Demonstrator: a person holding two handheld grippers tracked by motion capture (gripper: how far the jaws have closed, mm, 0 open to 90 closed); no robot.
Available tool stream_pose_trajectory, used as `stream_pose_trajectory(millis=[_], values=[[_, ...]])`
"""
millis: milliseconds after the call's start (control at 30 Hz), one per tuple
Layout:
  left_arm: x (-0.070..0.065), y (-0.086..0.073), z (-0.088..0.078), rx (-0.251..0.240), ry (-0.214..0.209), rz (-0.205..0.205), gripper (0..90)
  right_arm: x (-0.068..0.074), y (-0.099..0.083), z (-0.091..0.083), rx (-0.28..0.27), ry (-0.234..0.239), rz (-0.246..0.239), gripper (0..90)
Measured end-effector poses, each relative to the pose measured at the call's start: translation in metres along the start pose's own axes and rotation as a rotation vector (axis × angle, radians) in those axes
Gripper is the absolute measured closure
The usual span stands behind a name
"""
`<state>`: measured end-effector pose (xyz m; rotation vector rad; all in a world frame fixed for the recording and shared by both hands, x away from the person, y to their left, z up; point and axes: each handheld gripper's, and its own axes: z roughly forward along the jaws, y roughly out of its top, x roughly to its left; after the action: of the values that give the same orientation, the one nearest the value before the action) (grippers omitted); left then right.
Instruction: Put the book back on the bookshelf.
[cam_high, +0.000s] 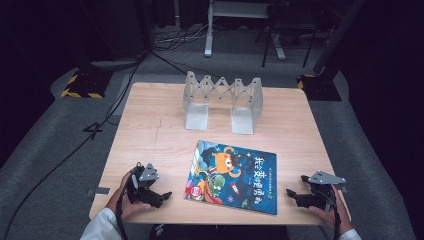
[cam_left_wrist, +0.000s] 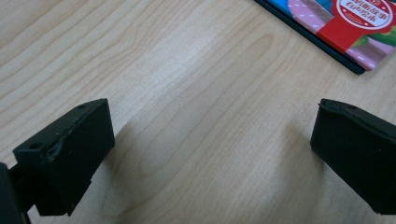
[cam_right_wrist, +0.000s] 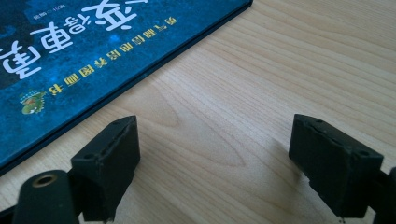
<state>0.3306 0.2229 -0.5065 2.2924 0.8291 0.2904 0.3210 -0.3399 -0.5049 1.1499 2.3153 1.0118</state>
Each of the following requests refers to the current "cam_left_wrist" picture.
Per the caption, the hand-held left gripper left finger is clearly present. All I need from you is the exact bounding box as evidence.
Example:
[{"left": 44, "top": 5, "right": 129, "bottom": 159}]
[{"left": 8, "top": 98, "right": 116, "bottom": 217}]

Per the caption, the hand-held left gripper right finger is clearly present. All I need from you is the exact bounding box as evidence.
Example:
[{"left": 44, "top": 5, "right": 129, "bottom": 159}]
[{"left": 310, "top": 98, "right": 396, "bottom": 216}]

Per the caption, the colourful picture book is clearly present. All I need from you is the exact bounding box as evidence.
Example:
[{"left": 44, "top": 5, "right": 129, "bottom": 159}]
[{"left": 253, "top": 0, "right": 396, "bottom": 76}]

